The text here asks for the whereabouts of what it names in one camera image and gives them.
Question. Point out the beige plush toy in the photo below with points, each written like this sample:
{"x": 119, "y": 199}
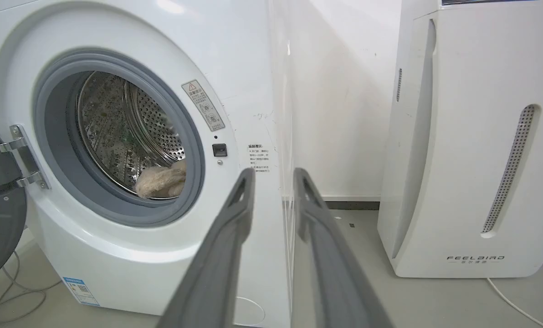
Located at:
{"x": 162, "y": 181}

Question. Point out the white front-load washing machine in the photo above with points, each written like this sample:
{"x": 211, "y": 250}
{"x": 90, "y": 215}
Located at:
{"x": 130, "y": 136}

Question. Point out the white air purifier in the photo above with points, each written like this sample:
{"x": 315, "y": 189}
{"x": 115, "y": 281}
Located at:
{"x": 476, "y": 146}

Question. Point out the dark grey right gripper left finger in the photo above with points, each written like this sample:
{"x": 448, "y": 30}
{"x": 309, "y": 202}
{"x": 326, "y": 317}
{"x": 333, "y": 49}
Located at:
{"x": 217, "y": 264}

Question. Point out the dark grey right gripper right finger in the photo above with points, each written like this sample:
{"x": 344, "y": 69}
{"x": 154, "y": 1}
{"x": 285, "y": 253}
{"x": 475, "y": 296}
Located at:
{"x": 335, "y": 269}

